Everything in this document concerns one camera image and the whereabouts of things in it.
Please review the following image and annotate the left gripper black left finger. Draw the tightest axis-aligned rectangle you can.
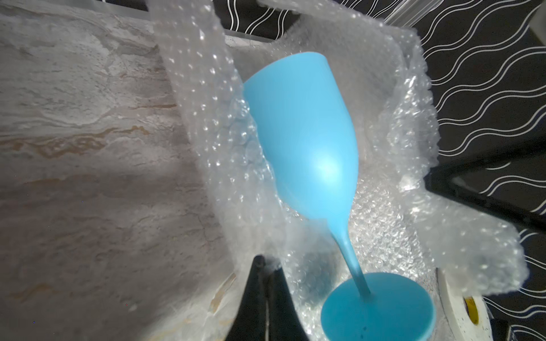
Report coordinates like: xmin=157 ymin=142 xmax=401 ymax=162
xmin=226 ymin=255 xmax=267 ymax=341

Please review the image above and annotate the white tape roll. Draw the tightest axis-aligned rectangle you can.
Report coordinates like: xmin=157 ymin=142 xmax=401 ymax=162
xmin=437 ymin=269 xmax=493 ymax=341

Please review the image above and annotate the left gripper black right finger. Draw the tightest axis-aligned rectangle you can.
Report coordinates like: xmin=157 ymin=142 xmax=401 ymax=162
xmin=267 ymin=268 xmax=309 ymax=341

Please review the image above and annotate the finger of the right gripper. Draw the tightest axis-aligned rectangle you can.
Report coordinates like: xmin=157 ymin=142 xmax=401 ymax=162
xmin=424 ymin=137 xmax=545 ymax=232

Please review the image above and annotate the blue glass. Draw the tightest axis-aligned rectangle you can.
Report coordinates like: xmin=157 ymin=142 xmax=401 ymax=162
xmin=243 ymin=52 xmax=436 ymax=340

